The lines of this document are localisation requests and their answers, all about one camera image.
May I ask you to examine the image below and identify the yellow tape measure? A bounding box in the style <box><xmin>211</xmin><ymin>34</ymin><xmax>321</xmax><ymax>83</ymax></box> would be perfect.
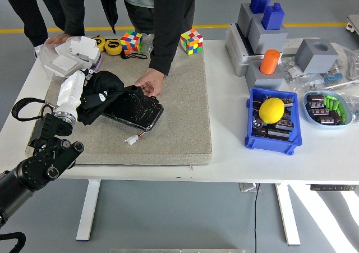
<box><xmin>104</xmin><ymin>38</ymin><xmax>123</xmax><ymax>56</ymax></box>
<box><xmin>91</xmin><ymin>35</ymin><xmax>107</xmax><ymax>53</ymax></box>

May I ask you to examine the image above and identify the large clear plastic bag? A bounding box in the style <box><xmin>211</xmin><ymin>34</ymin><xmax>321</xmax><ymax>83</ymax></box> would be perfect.
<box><xmin>35</xmin><ymin>35</ymin><xmax>94</xmax><ymax>81</ymax></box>

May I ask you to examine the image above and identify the grey box under table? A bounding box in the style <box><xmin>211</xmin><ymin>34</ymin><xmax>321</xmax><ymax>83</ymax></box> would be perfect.
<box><xmin>238</xmin><ymin>182</ymin><xmax>261</xmax><ymax>192</ymax></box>

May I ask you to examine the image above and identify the grey-brown mat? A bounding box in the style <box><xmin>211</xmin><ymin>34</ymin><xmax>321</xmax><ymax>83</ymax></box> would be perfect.
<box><xmin>25</xmin><ymin>41</ymin><xmax>213</xmax><ymax>167</ymax></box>

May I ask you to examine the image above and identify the black table control panel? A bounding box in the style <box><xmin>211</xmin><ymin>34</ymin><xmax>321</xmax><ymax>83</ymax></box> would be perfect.
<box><xmin>310</xmin><ymin>183</ymin><xmax>357</xmax><ymax>192</ymax></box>

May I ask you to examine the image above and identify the large light grey case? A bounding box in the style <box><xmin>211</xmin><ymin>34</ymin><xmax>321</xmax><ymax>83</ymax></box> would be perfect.
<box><xmin>225</xmin><ymin>22</ymin><xmax>266</xmax><ymax>77</ymax></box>

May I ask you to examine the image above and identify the grey block with round hole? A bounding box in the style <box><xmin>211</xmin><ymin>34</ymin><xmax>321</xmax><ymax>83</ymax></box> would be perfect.
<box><xmin>295</xmin><ymin>38</ymin><xmax>339</xmax><ymax>74</ymax></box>

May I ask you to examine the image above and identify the light blue dish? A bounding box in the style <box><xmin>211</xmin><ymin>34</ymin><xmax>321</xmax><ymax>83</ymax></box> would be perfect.
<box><xmin>302</xmin><ymin>90</ymin><xmax>353</xmax><ymax>130</ymax></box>

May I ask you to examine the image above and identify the white folded carton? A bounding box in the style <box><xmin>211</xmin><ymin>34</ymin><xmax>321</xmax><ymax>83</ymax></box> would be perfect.
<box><xmin>55</xmin><ymin>36</ymin><xmax>101</xmax><ymax>62</ymax></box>

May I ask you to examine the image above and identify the white wire connector plug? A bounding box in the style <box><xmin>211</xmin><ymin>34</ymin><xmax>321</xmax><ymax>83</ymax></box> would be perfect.
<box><xmin>124</xmin><ymin>133</ymin><xmax>146</xmax><ymax>146</ymax></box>

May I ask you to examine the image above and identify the black cloth rag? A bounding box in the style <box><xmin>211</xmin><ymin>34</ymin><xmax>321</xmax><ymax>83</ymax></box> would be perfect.
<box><xmin>77</xmin><ymin>70</ymin><xmax>126</xmax><ymax>126</ymax></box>

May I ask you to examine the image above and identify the person's left hand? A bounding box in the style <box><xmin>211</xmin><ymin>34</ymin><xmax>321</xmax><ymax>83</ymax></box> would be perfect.
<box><xmin>134</xmin><ymin>67</ymin><xmax>165</xmax><ymax>98</ymax></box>

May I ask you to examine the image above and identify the blue plastic bin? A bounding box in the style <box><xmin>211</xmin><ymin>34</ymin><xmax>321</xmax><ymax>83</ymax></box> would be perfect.
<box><xmin>245</xmin><ymin>86</ymin><xmax>303</xmax><ymax>155</ymax></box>

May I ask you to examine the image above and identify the white device with red mark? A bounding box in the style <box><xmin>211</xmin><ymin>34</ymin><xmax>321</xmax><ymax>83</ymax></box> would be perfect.
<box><xmin>346</xmin><ymin>13</ymin><xmax>359</xmax><ymax>36</ymax></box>

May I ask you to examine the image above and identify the crumpled clear plastic bag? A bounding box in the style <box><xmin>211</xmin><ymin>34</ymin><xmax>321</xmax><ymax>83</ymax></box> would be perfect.
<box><xmin>335</xmin><ymin>91</ymin><xmax>359</xmax><ymax>125</ymax></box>

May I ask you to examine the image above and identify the person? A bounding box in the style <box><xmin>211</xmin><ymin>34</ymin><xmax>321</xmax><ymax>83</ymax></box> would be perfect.
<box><xmin>1</xmin><ymin>0</ymin><xmax>49</xmax><ymax>48</ymax></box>
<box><xmin>57</xmin><ymin>0</ymin><xmax>200</xmax><ymax>76</ymax></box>

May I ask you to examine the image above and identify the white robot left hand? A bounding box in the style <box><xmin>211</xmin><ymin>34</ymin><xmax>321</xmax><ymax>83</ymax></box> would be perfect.
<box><xmin>56</xmin><ymin>69</ymin><xmax>109</xmax><ymax>118</ymax></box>

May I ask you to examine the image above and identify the purple bowl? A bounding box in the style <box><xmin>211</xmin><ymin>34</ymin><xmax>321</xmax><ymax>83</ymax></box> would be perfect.
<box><xmin>84</xmin><ymin>52</ymin><xmax>102</xmax><ymax>72</ymax></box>

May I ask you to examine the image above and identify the thin white rod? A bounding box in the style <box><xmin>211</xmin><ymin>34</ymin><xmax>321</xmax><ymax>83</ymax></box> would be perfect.
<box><xmin>323</xmin><ymin>79</ymin><xmax>359</xmax><ymax>90</ymax></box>

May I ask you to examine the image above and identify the yellow lemon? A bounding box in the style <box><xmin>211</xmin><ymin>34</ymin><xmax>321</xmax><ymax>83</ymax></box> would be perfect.
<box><xmin>259</xmin><ymin>97</ymin><xmax>286</xmax><ymax>124</ymax></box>

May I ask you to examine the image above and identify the white table leg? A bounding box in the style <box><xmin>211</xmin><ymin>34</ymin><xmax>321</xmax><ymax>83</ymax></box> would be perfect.
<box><xmin>75</xmin><ymin>179</ymin><xmax>101</xmax><ymax>241</ymax></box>
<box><xmin>274</xmin><ymin>182</ymin><xmax>301</xmax><ymax>246</ymax></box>

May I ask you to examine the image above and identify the black power cable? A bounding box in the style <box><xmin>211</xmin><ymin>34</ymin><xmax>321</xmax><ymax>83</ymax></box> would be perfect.
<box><xmin>254</xmin><ymin>182</ymin><xmax>260</xmax><ymax>253</ymax></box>

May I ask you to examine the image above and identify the small clear plastic bag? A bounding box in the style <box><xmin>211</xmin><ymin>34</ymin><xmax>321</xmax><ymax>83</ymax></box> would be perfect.
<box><xmin>141</xmin><ymin>33</ymin><xmax>155</xmax><ymax>54</ymax></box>

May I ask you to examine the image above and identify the black wrist strap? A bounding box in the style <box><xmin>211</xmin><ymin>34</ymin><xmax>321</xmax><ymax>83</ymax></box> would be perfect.
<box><xmin>121</xmin><ymin>52</ymin><xmax>149</xmax><ymax>60</ymax></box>

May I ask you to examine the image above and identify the white coiled cable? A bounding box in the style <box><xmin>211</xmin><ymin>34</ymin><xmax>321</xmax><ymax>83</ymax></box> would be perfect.
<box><xmin>330</xmin><ymin>42</ymin><xmax>359</xmax><ymax>82</ymax></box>

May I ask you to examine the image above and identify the grey square holder block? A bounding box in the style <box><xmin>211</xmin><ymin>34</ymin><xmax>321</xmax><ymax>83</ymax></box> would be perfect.
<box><xmin>248</xmin><ymin>17</ymin><xmax>289</xmax><ymax>55</ymax></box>
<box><xmin>237</xmin><ymin>2</ymin><xmax>266</xmax><ymax>38</ymax></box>
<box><xmin>246</xmin><ymin>61</ymin><xmax>286</xmax><ymax>91</ymax></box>

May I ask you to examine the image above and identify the bag of blue resistors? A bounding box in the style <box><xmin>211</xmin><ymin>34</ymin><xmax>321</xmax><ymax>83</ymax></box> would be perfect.
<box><xmin>323</xmin><ymin>67</ymin><xmax>344</xmax><ymax>87</ymax></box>

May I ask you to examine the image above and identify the orange cylinder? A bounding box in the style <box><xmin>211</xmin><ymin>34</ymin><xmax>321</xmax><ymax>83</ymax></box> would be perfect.
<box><xmin>260</xmin><ymin>49</ymin><xmax>282</xmax><ymax>75</ymax></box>

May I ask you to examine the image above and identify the clear bag of small parts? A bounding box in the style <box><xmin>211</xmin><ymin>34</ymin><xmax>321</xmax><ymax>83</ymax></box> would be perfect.
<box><xmin>278</xmin><ymin>55</ymin><xmax>327</xmax><ymax>94</ymax></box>

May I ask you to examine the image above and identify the blue plastic bottle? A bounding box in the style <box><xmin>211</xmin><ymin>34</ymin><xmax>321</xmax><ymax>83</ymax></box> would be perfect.
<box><xmin>262</xmin><ymin>2</ymin><xmax>286</xmax><ymax>31</ymax></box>
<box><xmin>250</xmin><ymin>0</ymin><xmax>273</xmax><ymax>14</ymax></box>

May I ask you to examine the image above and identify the person's right hand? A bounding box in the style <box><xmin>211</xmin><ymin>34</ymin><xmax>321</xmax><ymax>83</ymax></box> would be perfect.
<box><xmin>44</xmin><ymin>33</ymin><xmax>72</xmax><ymax>45</ymax></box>

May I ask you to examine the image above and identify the colourful puzzle cube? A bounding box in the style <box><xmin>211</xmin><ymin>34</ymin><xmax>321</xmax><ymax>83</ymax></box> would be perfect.
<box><xmin>180</xmin><ymin>28</ymin><xmax>204</xmax><ymax>56</ymax></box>
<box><xmin>120</xmin><ymin>30</ymin><xmax>144</xmax><ymax>55</ymax></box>

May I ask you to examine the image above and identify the white wall switch plate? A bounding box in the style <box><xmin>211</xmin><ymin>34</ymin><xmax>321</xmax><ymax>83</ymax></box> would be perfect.
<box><xmin>46</xmin><ymin>54</ymin><xmax>90</xmax><ymax>80</ymax></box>

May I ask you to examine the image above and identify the glossy black panel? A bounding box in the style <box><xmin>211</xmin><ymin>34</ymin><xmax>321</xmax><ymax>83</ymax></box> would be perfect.
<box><xmin>102</xmin><ymin>85</ymin><xmax>165</xmax><ymax>132</ymax></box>

